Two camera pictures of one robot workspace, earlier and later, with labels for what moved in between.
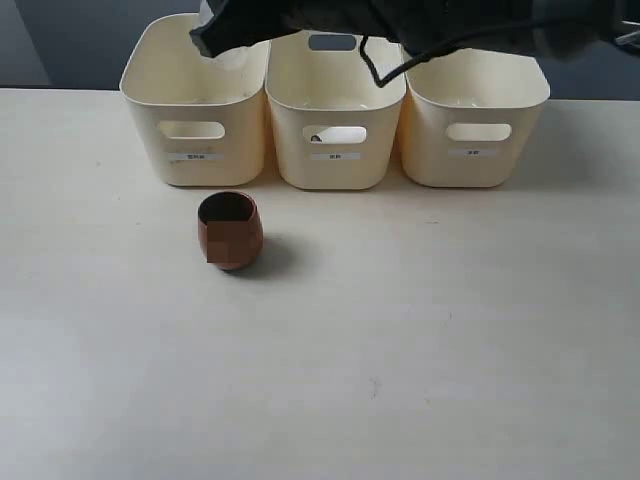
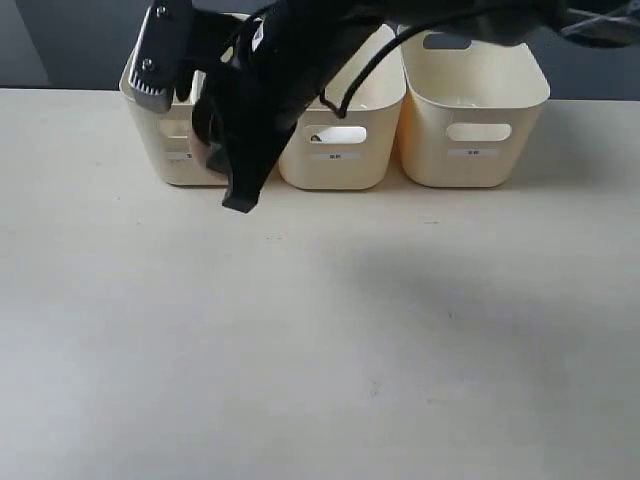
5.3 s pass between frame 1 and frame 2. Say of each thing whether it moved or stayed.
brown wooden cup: moved
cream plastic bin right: stayed
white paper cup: stayed
